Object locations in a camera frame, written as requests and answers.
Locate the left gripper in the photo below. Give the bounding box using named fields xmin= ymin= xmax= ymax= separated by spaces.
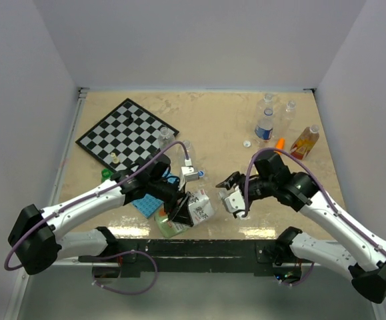
xmin=148 ymin=176 xmax=194 ymax=225

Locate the juice bottle with white label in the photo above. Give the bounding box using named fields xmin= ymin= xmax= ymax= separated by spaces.
xmin=154 ymin=189 xmax=215 ymax=239

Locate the green plastic bottle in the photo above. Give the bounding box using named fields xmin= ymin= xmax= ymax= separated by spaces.
xmin=101 ymin=169 xmax=113 ymax=182

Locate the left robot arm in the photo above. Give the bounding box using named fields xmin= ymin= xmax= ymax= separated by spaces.
xmin=8 ymin=156 xmax=199 ymax=275

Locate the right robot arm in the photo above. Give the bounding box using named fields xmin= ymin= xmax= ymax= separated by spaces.
xmin=217 ymin=147 xmax=386 ymax=304

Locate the blue label water bottle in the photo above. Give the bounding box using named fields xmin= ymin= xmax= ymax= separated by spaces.
xmin=255 ymin=107 xmax=274 ymax=141

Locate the orange tea bottle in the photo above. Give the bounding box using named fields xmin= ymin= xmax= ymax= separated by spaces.
xmin=289 ymin=125 xmax=320 ymax=160

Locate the clear bottle back row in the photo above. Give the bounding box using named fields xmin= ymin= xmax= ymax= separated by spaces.
xmin=255 ymin=93 xmax=275 ymax=116

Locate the blue studded baseplate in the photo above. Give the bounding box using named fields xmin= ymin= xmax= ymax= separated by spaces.
xmin=132 ymin=194 xmax=163 ymax=219

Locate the orange plastic carrot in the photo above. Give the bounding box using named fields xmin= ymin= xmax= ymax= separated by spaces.
xmin=275 ymin=138 xmax=285 ymax=155

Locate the cream chess piece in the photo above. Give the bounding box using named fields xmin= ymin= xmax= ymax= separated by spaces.
xmin=110 ymin=153 xmax=120 ymax=164

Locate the black white chessboard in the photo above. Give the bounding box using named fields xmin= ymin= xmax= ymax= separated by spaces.
xmin=76 ymin=99 xmax=179 ymax=173

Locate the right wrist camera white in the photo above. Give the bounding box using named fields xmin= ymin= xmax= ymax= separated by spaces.
xmin=219 ymin=186 xmax=247 ymax=219

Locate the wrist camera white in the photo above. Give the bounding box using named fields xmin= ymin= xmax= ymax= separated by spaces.
xmin=179 ymin=159 xmax=200 ymax=183
xmin=219 ymin=186 xmax=247 ymax=219

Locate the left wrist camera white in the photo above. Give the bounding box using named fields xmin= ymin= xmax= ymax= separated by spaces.
xmin=179 ymin=159 xmax=200 ymax=183

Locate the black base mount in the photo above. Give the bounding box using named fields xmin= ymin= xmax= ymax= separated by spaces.
xmin=79 ymin=239 xmax=301 ymax=278

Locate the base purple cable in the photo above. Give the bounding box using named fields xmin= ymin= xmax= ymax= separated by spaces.
xmin=91 ymin=251 xmax=157 ymax=295

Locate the aluminium frame rail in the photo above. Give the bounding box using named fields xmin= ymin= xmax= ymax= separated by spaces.
xmin=53 ymin=87 xmax=90 ymax=189

